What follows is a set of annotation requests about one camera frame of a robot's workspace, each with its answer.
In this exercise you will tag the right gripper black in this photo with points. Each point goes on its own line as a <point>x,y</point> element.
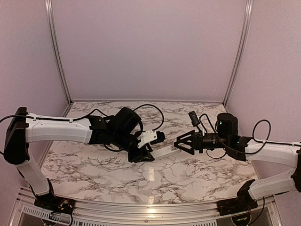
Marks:
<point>198,141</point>

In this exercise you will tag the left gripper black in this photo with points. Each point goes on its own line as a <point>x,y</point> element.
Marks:
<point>144,152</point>

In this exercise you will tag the white remote control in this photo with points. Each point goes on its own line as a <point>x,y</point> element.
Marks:
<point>164,152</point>

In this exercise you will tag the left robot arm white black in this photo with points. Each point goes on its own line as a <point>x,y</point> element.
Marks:
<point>26,128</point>

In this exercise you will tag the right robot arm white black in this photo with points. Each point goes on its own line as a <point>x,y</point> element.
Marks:
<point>225,136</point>

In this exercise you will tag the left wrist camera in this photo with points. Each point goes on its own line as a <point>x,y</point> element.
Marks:
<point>150,137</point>

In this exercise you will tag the right aluminium frame post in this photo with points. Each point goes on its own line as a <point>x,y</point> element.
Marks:
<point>240,51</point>

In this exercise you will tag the aluminium frame post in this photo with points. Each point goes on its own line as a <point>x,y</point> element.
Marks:
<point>55,46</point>
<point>240,51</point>

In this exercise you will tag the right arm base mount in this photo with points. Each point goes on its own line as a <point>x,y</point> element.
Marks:
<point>243,202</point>

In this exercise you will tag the front aluminium rail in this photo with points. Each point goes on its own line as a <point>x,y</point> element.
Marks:
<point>93,213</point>

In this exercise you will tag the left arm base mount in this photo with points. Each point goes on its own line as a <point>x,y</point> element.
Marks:
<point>56,204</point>

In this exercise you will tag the left aluminium frame post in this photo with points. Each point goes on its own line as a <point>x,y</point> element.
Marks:
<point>55,46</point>

